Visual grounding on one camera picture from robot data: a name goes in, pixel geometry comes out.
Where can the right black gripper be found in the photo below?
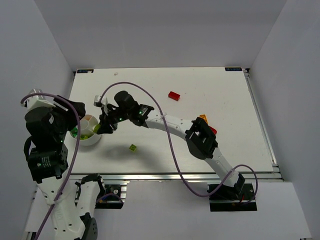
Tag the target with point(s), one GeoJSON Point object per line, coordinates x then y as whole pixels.
{"type": "Point", "coordinates": [108, 121]}

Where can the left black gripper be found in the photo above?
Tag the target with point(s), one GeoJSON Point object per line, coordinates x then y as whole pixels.
{"type": "Point", "coordinates": [72, 110]}

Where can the dark green long lego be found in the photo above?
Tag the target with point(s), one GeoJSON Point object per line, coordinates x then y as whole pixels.
{"type": "Point", "coordinates": [84, 137]}

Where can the dark green square lego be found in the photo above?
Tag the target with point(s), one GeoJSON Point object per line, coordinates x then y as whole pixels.
{"type": "Point", "coordinates": [74, 132]}

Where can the lime lego table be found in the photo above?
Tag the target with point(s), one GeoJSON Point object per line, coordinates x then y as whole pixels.
{"type": "Point", "coordinates": [133, 147]}

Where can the orange long lego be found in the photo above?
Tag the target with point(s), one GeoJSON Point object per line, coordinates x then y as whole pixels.
{"type": "Point", "coordinates": [203, 116]}

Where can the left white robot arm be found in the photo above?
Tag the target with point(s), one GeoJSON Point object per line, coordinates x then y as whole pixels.
{"type": "Point", "coordinates": [72, 214]}

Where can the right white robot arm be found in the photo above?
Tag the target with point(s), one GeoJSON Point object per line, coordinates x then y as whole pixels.
{"type": "Point", "coordinates": [200, 139]}

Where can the white round divided container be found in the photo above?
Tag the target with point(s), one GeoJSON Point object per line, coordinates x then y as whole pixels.
{"type": "Point", "coordinates": [86, 128]}

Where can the left blue table label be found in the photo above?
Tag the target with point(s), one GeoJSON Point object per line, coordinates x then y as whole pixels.
{"type": "Point", "coordinates": [85, 71]}

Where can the blue table label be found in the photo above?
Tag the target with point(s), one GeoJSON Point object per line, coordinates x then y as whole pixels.
{"type": "Point", "coordinates": [233, 69]}
{"type": "Point", "coordinates": [85, 71]}

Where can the red rectangular lego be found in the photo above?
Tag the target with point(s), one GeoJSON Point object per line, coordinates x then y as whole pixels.
{"type": "Point", "coordinates": [174, 96]}

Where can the red sloped lego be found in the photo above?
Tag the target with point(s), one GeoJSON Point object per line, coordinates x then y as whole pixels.
{"type": "Point", "coordinates": [213, 130]}

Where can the right blue table label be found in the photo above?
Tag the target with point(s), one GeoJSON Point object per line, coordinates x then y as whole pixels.
{"type": "Point", "coordinates": [233, 69]}

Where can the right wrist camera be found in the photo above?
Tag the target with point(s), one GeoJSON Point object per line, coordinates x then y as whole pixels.
{"type": "Point", "coordinates": [101, 102]}

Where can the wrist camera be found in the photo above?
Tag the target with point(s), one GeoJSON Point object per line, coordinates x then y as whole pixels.
{"type": "Point", "coordinates": [36, 101]}
{"type": "Point", "coordinates": [101, 102]}

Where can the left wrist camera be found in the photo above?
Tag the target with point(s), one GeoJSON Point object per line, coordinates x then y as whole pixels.
{"type": "Point", "coordinates": [36, 101]}

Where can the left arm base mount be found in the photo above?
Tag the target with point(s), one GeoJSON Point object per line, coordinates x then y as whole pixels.
{"type": "Point", "coordinates": [114, 196]}

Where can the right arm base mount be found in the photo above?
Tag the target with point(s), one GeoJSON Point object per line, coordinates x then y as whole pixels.
{"type": "Point", "coordinates": [224, 200]}

